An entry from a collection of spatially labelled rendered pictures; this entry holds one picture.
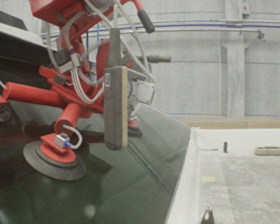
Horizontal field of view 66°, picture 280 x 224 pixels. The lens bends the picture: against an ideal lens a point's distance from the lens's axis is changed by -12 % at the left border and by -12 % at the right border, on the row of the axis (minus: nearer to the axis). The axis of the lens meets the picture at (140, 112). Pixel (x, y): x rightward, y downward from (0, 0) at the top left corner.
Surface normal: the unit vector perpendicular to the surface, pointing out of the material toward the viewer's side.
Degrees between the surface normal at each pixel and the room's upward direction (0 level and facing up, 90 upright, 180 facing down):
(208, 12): 90
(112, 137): 90
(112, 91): 90
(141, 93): 82
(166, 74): 90
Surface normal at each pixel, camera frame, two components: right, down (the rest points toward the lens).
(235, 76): -0.25, 0.07
